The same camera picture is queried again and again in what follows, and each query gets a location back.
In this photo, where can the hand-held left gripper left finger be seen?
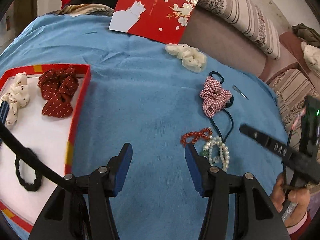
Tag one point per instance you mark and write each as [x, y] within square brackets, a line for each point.
[124, 170]

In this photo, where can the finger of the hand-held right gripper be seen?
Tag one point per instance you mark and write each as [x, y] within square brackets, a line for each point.
[267, 143]

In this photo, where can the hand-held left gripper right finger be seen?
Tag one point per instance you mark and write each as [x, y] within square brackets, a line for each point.
[193, 170]

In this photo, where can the red box with white inside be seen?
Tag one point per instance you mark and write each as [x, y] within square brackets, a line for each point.
[45, 135]

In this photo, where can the black headband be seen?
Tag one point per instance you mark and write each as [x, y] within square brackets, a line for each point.
[30, 156]

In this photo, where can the person's right forearm pink sleeve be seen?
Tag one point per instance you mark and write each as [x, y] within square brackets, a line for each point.
[298, 226]

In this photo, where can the person's right hand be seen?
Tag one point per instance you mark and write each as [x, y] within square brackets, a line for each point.
[297, 198]

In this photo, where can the silver hair clip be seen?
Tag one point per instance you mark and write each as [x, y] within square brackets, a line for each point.
[239, 90]

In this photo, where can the pink plaid scrunchie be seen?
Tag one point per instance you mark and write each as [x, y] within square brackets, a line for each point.
[215, 100]

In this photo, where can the blue towel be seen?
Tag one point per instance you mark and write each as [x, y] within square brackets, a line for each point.
[150, 100]

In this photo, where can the cream dotted cloth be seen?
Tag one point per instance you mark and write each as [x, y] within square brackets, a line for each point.
[312, 55]

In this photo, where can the olive green cloth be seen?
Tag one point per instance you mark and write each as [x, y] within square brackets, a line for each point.
[306, 33]

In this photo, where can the dark red dotted scrunchie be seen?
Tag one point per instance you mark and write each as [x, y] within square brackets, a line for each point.
[57, 92]

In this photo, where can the pink brown sofa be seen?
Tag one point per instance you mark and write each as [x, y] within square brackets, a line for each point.
[225, 47]

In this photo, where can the cream scrunchie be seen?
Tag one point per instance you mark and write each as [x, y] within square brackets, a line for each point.
[190, 58]

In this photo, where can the white dotted scrunchie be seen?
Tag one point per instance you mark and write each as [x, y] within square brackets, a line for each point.
[17, 92]

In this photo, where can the blue striped hair clip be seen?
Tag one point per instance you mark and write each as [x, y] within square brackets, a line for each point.
[4, 112]

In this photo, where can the striped floral sofa cushion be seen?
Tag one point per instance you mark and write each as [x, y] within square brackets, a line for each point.
[240, 10]

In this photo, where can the red box lid white cat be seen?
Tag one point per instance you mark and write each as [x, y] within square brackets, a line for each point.
[155, 17]

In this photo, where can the beige patterned scarf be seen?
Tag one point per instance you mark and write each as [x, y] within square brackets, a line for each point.
[85, 9]

